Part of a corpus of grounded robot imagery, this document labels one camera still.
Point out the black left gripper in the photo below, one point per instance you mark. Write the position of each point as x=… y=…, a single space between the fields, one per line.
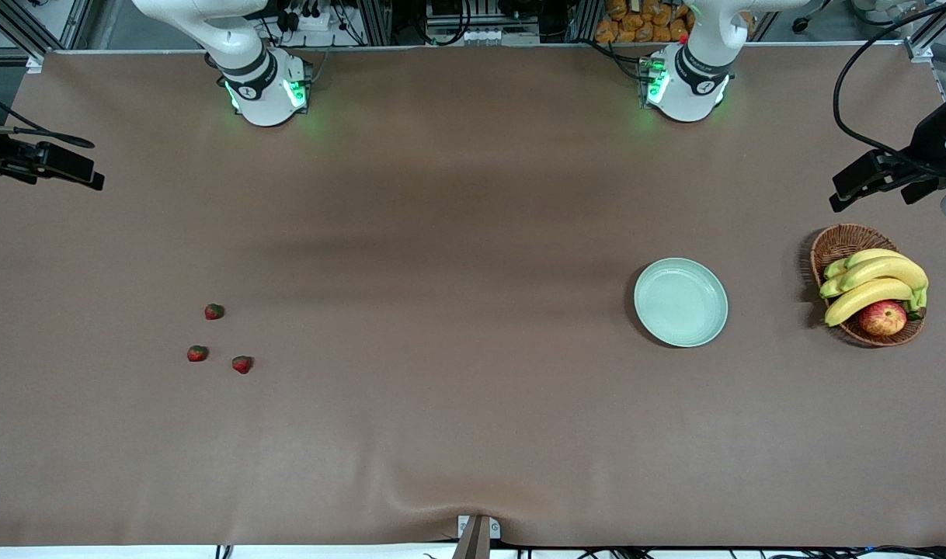
x=928 y=142

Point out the red strawberry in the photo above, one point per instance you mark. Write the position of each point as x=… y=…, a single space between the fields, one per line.
x=197 y=353
x=214 y=311
x=241 y=364

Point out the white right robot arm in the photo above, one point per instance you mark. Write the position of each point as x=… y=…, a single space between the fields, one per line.
x=263 y=101

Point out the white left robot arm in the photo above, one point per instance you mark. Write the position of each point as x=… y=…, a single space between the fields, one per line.
x=686 y=93

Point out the light green plate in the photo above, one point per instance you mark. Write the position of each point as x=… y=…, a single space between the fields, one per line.
x=680 y=303

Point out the brown wicker basket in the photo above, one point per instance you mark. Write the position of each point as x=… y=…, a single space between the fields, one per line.
x=838 y=241

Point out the greenish yellow banana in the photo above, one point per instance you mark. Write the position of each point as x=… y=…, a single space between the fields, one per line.
x=834 y=269
x=830 y=287

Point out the aluminium diagonal strut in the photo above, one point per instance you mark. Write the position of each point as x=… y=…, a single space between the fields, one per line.
x=19 y=35
x=927 y=35

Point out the red apple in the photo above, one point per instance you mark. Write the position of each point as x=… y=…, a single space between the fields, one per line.
x=883 y=318

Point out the orange bread rolls pile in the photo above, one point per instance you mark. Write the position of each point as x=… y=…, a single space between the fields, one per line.
x=636 y=23

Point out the white power strip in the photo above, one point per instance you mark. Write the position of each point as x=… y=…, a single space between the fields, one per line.
x=318 y=22

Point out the brown table cover mat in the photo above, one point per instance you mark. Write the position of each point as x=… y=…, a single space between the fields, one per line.
x=442 y=233

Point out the aluminium frame post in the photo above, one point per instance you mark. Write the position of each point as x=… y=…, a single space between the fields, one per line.
x=586 y=22
x=373 y=23

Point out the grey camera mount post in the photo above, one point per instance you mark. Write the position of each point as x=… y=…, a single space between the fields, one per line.
x=474 y=537

